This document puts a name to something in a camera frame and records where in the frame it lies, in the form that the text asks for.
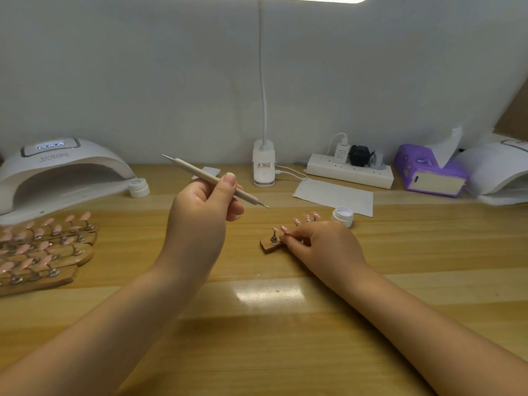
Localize white nail lamp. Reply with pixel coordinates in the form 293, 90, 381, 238
0, 137, 137, 226
456, 138, 528, 207

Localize white paper sheet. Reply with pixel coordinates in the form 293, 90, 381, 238
293, 178, 374, 218

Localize person's right forearm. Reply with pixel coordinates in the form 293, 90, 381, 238
338, 263, 528, 396

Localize person's left hand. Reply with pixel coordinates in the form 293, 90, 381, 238
157, 172, 246, 284

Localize purple tissue box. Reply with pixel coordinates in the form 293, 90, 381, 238
394, 144, 469, 198

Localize person's left forearm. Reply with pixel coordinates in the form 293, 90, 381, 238
0, 260, 207, 396

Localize small closed white jar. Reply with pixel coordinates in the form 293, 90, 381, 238
128, 178, 151, 200

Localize person's right hand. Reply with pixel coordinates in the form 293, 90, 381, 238
280, 218, 370, 295

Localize stack of white cotton pads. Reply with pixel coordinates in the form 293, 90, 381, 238
193, 166, 222, 182

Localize white tissue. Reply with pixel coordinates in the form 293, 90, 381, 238
427, 126, 464, 168

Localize black plug adapter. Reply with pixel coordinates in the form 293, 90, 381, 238
349, 145, 372, 167

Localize wooden nail holder strip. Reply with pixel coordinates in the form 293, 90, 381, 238
260, 212, 325, 254

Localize white gel jar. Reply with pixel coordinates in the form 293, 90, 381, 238
332, 207, 355, 228

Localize grey dotting pen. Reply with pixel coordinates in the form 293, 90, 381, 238
162, 154, 271, 210

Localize white power strip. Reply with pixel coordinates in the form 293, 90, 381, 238
306, 153, 395, 190

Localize white desk lamp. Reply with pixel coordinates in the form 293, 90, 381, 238
231, 0, 374, 188

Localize brown wooden board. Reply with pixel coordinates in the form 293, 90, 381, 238
493, 78, 528, 144

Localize wooden stands with pink nails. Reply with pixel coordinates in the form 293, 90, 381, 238
0, 212, 98, 298

